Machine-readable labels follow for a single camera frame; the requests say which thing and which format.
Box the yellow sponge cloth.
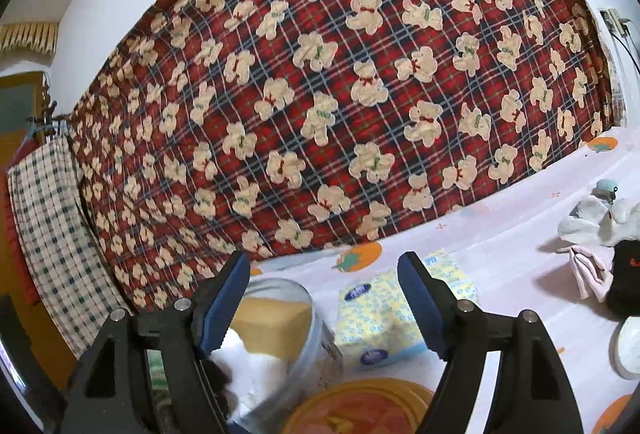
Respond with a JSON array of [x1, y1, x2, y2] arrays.
[[231, 297, 312, 362]]

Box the white knit work glove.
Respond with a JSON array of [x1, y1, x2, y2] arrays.
[[558, 195, 639, 247]]

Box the beige green checked cloth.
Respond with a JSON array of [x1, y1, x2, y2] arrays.
[[37, 136, 128, 357]]

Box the clear plastic storage jar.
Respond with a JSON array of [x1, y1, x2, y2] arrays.
[[209, 278, 342, 433]]

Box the pink cloth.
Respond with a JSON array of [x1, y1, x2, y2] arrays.
[[567, 245, 615, 303]]

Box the black fabric item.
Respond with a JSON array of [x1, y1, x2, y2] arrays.
[[605, 240, 640, 317]]

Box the white persimmon print tablecloth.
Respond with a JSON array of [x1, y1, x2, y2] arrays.
[[253, 128, 639, 433]]

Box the yellow lid with red picture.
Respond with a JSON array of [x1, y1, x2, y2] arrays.
[[281, 378, 434, 434]]

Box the yellow blue tissue pack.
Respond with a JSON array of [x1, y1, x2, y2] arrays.
[[333, 247, 478, 371]]

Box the gold fringed curtain valance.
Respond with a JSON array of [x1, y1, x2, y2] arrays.
[[0, 22, 58, 56]]

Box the red plaid teddy bear blanket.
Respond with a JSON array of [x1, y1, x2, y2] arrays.
[[71, 0, 615, 311]]

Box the light blue plush keychain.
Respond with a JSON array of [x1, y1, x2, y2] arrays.
[[592, 179, 618, 208]]

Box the grey wall cables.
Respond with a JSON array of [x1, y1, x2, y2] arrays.
[[612, 28, 640, 80]]

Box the wall power socket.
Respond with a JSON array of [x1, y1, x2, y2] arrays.
[[599, 9, 629, 38]]

